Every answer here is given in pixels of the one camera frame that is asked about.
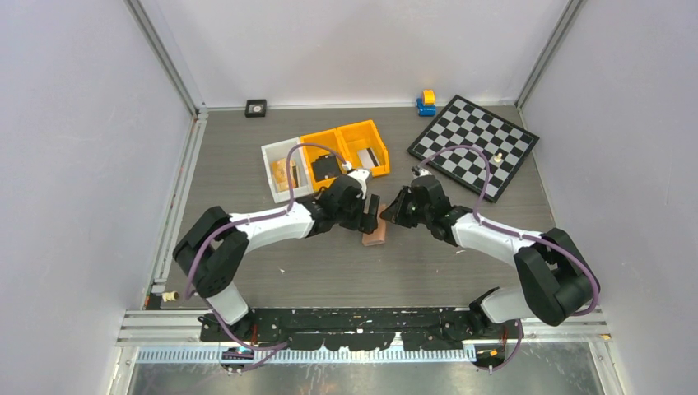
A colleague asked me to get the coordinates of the gold card in white bin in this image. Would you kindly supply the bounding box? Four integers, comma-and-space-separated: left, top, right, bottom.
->
270, 159, 299, 193

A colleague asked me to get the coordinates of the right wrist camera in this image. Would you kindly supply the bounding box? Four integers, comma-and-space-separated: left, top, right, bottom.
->
411, 165, 432, 179

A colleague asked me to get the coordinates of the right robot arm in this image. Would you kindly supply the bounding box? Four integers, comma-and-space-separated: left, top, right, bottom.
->
380, 174, 600, 338

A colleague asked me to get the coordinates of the black card in bin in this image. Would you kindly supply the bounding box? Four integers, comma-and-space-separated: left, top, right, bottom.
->
311, 154, 342, 183

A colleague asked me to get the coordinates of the right orange plastic bin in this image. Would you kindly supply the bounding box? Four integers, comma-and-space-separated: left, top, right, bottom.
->
337, 119, 390, 177

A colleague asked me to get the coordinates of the black and white chessboard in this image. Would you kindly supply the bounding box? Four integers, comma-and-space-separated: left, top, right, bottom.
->
407, 95, 539, 202

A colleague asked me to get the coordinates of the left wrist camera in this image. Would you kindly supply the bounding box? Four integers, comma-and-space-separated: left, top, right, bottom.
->
347, 168, 373, 198

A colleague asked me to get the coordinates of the cream chess piece near rail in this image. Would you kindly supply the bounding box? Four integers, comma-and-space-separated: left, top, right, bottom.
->
161, 291, 179, 303

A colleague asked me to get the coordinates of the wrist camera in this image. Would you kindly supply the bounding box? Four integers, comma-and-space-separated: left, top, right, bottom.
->
411, 165, 432, 179
347, 168, 373, 198

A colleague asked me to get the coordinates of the white striped card in bin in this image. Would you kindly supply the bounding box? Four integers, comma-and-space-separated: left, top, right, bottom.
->
357, 147, 380, 169

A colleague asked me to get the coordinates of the blue and yellow toy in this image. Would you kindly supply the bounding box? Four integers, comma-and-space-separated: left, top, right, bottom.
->
416, 90, 436, 117

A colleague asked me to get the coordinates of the small black square device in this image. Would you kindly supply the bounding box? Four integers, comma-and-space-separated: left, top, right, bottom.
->
244, 99, 268, 118

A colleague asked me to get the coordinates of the aluminium front rail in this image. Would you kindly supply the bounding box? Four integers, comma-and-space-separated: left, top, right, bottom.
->
115, 304, 613, 348

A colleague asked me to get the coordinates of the left orange plastic bin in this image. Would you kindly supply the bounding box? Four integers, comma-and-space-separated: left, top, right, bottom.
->
300, 128, 349, 192

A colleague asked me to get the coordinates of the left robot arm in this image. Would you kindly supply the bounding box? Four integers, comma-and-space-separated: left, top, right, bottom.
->
172, 169, 379, 341

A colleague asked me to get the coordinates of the orange plastic bin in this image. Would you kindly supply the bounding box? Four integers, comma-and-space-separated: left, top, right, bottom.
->
300, 128, 349, 192
337, 119, 390, 177

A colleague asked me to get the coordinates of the tan leather card holder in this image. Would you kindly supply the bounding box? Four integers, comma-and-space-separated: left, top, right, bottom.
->
362, 203, 387, 247

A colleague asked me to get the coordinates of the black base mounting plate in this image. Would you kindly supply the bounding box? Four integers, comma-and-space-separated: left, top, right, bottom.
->
198, 307, 519, 351

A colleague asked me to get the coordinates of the white plastic bin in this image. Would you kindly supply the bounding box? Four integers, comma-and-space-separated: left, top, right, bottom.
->
261, 137, 314, 203

